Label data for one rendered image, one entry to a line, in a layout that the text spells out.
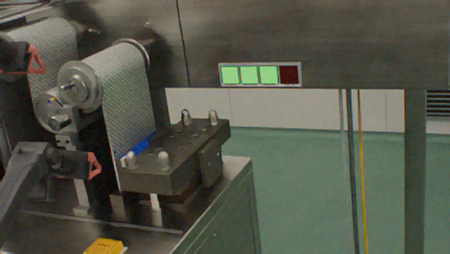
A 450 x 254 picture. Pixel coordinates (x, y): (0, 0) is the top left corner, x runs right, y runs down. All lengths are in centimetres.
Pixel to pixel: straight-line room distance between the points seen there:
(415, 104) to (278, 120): 265
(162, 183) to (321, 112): 283
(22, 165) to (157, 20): 72
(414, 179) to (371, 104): 229
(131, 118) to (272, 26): 48
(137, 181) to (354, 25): 70
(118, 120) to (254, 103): 282
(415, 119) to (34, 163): 109
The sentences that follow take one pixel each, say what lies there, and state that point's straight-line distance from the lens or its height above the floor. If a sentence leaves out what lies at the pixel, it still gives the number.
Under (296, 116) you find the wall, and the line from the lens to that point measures 425.
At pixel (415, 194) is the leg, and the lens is 186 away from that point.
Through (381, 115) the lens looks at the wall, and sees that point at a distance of 411.
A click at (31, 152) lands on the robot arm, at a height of 121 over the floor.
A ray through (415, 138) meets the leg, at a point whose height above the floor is 94.
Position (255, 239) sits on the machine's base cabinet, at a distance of 189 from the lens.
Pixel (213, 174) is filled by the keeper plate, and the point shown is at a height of 94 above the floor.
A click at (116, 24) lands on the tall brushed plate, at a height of 135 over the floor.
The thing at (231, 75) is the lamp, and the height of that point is 119.
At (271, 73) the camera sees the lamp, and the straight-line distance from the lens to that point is 162.
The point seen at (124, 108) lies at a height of 116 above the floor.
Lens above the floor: 163
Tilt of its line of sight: 20 degrees down
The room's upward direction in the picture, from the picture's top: 8 degrees counter-clockwise
